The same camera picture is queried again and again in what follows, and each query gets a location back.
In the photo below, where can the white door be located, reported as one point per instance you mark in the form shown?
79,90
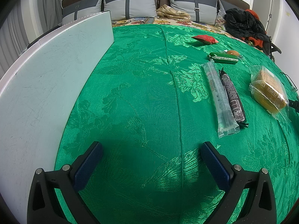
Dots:
274,11

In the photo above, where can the beige folded blanket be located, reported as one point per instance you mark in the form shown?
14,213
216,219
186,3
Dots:
172,14

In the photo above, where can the black metal frame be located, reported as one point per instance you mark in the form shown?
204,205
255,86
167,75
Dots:
272,49

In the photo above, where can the white cardboard box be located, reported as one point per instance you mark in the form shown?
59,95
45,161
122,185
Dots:
46,86

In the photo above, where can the grey curtain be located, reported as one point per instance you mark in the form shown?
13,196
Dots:
28,16

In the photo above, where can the orange red garment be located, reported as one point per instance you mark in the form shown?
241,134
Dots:
253,12

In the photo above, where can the long clear snack packet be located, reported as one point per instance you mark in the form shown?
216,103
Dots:
220,102

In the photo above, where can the bread loaf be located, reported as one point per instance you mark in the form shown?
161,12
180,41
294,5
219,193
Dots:
268,91

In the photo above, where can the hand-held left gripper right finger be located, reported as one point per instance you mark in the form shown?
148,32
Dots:
215,165

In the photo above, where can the floral bedsheet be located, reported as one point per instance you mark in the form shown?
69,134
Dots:
203,26

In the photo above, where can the green sausage packet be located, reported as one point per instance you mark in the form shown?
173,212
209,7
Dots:
222,57

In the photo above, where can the red snack packet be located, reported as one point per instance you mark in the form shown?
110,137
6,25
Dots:
204,39

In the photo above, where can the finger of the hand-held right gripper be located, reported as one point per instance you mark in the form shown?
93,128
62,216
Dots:
295,104

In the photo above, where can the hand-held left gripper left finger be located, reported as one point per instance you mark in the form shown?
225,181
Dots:
90,165

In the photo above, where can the clear plastic bag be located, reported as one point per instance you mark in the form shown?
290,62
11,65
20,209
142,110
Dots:
220,19

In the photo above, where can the grey two-tone pillow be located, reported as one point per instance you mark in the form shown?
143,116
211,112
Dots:
191,4
130,4
225,5
81,9

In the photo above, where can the green patterned blanket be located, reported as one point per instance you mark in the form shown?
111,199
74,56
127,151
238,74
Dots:
151,109

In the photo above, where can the black patterned snack bar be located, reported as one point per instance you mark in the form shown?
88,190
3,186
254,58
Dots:
233,98

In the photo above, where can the small round orange-brown snack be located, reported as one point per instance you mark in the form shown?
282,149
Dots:
232,52

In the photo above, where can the black jacket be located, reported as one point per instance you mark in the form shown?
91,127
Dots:
243,23

